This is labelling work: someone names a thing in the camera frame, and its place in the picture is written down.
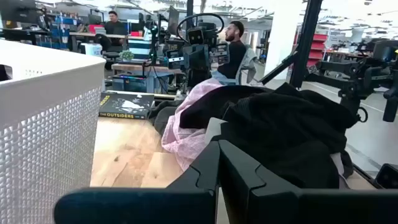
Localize seated person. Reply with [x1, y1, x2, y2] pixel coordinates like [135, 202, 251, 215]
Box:
[211, 20, 248, 85]

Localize dark ribbed knit garment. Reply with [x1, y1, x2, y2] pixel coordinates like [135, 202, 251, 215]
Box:
[214, 82, 358, 190]

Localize black looped cable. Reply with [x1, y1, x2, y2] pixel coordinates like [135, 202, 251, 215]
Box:
[176, 12, 225, 43]

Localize white bin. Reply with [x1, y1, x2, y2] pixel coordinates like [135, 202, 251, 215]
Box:
[80, 42, 103, 57]

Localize large black monitor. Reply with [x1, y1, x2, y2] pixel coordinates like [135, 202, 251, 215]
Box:
[0, 0, 40, 26]

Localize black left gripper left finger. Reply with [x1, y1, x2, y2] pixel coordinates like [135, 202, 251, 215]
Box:
[53, 139, 221, 224]

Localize long wooden desk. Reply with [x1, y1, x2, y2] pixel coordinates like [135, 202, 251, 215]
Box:
[68, 31, 144, 40]

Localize blue storage box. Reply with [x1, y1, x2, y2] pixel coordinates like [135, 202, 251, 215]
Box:
[111, 73, 149, 93]

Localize pink woven cloth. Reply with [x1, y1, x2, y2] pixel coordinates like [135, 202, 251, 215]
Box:
[160, 77, 224, 172]

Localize blue storage crates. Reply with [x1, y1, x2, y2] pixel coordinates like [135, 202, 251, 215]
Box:
[49, 15, 83, 50]

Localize dark blue-grey garment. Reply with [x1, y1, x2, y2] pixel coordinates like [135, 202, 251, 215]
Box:
[148, 100, 187, 136]

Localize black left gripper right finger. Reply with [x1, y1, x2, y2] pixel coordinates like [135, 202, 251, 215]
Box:
[218, 139, 398, 224]

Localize white perforated laundry basket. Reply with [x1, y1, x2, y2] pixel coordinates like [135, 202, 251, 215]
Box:
[0, 39, 107, 224]

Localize black office chair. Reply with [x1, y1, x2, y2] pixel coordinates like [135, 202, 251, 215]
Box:
[94, 33, 121, 63]

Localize small green potted plant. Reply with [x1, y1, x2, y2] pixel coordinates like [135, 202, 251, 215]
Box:
[119, 50, 135, 62]

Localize person behind desk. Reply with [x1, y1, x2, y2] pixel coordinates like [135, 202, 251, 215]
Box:
[104, 10, 129, 47]

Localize red shelf unit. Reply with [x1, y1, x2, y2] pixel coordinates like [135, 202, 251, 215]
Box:
[306, 33, 328, 68]

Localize angled black monitor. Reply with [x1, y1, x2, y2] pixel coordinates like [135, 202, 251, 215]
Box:
[167, 5, 180, 35]

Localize small wooden desk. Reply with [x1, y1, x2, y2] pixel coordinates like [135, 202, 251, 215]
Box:
[111, 63, 184, 75]

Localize grey office chair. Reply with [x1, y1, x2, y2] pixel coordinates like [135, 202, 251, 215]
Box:
[236, 46, 259, 85]

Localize black Outsiders book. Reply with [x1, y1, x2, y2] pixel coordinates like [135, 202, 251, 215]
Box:
[98, 91, 155, 121]

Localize thick black frame post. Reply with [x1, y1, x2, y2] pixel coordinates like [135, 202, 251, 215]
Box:
[259, 0, 324, 90]

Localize smooth dark garment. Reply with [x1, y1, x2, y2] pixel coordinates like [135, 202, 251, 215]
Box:
[179, 84, 280, 130]

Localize black background robot rig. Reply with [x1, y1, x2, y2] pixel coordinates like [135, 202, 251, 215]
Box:
[175, 18, 231, 88]

